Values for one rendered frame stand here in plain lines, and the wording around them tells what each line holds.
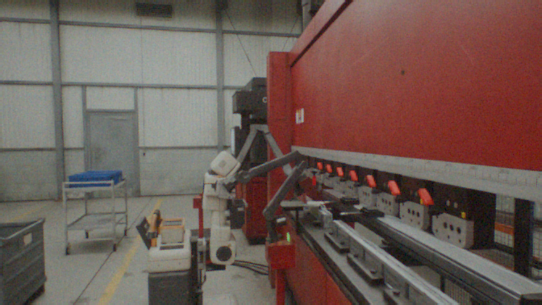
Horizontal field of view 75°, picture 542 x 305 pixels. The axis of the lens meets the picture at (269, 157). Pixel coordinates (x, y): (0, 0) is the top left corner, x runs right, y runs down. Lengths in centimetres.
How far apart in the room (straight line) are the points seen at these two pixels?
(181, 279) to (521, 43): 196
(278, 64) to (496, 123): 268
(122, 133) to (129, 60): 183
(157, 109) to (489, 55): 893
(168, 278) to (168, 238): 25
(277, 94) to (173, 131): 633
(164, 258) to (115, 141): 757
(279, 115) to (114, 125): 675
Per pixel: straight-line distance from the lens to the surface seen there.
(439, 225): 115
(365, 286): 155
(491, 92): 98
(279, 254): 226
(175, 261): 222
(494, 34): 100
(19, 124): 1030
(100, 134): 971
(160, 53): 975
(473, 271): 156
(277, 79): 341
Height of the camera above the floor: 147
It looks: 3 degrees down
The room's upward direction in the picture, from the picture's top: straight up
